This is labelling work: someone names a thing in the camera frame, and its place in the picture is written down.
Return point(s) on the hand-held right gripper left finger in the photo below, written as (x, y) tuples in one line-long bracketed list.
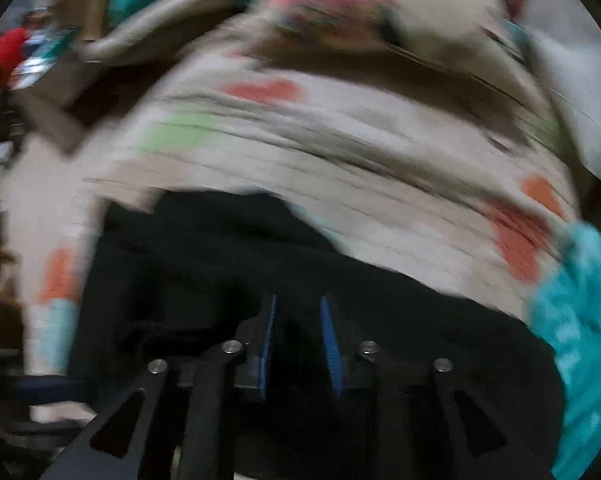
[(267, 347)]

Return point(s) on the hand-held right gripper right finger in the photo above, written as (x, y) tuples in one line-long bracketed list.
[(330, 347)]

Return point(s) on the black pants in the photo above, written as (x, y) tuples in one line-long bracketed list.
[(205, 260)]

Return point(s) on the heart print quilt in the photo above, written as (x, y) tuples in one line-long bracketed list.
[(360, 160)]

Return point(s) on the teal star fleece blanket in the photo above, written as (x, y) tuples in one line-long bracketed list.
[(575, 320)]

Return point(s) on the beige padded cushion bed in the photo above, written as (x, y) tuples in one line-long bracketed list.
[(150, 22)]

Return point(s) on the floral print pillow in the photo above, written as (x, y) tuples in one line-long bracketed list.
[(340, 0)]

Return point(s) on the red fuzzy object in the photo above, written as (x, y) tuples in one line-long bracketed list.
[(6, 55)]

